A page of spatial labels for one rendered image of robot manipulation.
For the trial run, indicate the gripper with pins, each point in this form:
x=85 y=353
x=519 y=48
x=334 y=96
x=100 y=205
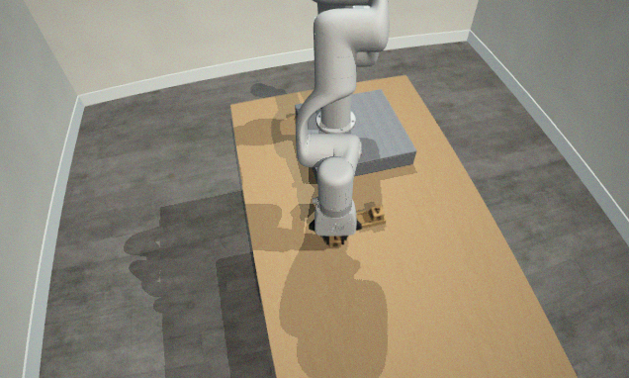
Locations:
x=326 y=226

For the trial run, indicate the tan cube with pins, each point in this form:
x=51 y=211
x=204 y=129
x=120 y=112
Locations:
x=377 y=213
x=335 y=241

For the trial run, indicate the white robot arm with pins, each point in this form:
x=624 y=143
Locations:
x=338 y=35

